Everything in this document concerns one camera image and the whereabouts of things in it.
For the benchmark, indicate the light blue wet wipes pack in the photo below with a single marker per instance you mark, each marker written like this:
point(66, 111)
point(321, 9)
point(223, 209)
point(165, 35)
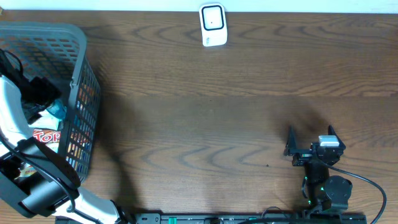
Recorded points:
point(46, 121)

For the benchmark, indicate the blue mouthwash bottle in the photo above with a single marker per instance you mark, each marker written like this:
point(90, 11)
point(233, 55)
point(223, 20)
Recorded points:
point(57, 109)

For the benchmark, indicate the yellow snack bag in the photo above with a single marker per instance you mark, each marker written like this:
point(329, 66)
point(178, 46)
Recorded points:
point(27, 170)

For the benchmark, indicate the grey plastic shopping basket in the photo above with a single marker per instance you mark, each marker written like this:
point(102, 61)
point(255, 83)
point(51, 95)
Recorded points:
point(58, 52)

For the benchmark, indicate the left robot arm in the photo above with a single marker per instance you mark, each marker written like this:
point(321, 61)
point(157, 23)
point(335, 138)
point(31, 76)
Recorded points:
point(35, 180)

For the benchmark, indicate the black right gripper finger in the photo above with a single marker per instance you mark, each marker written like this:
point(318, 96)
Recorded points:
point(291, 142)
point(332, 132)

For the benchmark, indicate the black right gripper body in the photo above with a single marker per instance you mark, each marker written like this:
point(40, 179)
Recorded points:
point(303, 156)

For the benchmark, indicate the red Top chocolate bar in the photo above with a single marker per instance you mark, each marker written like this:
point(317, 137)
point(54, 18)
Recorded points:
point(47, 135)

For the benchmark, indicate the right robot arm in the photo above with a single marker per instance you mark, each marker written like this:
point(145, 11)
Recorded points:
point(327, 194)

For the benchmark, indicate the white barcode scanner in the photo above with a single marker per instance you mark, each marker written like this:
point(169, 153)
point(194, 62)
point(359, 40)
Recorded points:
point(214, 29)

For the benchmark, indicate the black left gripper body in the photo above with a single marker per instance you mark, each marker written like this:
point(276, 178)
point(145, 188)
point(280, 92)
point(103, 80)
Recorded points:
point(37, 96)

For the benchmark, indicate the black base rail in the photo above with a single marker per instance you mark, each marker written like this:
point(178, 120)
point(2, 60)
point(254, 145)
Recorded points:
point(155, 218)

